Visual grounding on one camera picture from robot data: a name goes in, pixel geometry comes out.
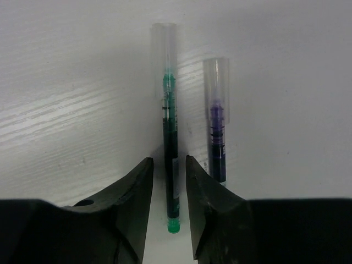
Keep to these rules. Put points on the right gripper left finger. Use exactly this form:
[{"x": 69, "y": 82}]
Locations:
[{"x": 107, "y": 227}]

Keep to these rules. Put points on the purple pen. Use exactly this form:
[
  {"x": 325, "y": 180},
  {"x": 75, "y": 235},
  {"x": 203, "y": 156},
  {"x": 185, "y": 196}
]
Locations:
[{"x": 216, "y": 124}]

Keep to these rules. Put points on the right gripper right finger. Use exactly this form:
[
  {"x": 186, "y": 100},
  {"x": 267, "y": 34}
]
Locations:
[{"x": 226, "y": 228}]

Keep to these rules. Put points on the clear cap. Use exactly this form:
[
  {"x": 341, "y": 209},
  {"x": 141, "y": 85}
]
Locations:
[
  {"x": 164, "y": 62},
  {"x": 216, "y": 85}
]

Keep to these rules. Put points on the green pen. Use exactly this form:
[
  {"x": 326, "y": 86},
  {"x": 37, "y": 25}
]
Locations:
[{"x": 170, "y": 144}]

